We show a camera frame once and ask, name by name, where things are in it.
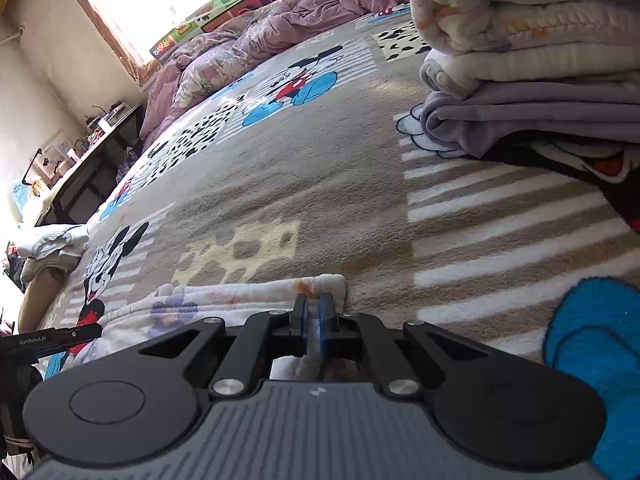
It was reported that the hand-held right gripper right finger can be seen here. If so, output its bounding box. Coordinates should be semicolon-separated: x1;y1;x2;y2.
319;292;488;397

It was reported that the bright window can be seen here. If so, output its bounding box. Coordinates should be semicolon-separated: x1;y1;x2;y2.
65;0;281;61

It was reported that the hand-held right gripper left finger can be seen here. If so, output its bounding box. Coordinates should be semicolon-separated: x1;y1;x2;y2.
137;294;308;398

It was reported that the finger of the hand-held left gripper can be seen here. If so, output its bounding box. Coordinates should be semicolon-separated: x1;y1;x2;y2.
65;323;103;348

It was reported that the white floral padded garment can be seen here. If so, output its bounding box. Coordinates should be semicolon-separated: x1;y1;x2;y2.
45;274;348;381

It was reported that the black desk lamp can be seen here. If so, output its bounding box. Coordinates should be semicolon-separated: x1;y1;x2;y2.
22;147;56;196

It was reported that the purple floral quilt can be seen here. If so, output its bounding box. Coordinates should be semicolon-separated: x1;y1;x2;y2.
140;0;421;146

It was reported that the white picture frame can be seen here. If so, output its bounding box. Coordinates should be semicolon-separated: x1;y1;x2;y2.
42;132;76;171

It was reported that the black desk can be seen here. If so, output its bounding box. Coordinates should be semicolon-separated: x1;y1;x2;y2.
32;102;146;226

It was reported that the white crumpled cloth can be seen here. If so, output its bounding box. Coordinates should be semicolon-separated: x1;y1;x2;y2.
20;222;91;281

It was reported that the dark cloth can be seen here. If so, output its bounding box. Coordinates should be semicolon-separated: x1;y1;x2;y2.
117;145;146;181

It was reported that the colourful alphabet play mat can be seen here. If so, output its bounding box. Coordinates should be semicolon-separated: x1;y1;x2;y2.
150;0;326;63

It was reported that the stack of folded grey clothes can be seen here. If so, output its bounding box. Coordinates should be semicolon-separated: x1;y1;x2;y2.
410;0;640;233

